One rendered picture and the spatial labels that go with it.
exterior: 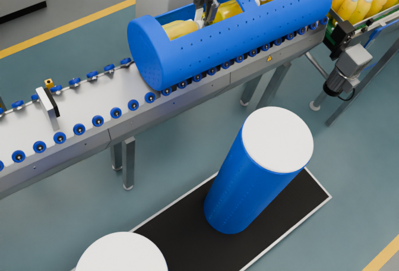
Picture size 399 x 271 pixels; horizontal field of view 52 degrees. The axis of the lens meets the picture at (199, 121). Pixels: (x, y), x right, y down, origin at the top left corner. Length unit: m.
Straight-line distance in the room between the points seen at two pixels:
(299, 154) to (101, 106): 0.78
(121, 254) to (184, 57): 0.71
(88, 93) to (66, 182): 0.95
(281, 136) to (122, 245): 0.69
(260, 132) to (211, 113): 1.24
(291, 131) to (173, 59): 0.53
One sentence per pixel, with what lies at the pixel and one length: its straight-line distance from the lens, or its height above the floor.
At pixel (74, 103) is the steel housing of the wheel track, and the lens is 1.67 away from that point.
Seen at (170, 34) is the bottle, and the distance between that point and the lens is 1.54.
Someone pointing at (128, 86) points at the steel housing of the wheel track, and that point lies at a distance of 1.70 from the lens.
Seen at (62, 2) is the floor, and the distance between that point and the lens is 3.33.
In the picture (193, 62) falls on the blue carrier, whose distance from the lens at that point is 1.53.
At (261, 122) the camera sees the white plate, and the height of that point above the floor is 1.04.
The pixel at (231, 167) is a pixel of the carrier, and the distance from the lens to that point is 1.68.
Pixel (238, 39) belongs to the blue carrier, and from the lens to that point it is 1.62.
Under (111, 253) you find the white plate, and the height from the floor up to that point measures 1.04.
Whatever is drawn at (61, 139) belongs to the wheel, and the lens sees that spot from 1.55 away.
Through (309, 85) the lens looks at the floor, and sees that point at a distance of 3.14.
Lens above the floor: 2.33
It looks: 59 degrees down
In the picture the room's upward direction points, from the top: 17 degrees clockwise
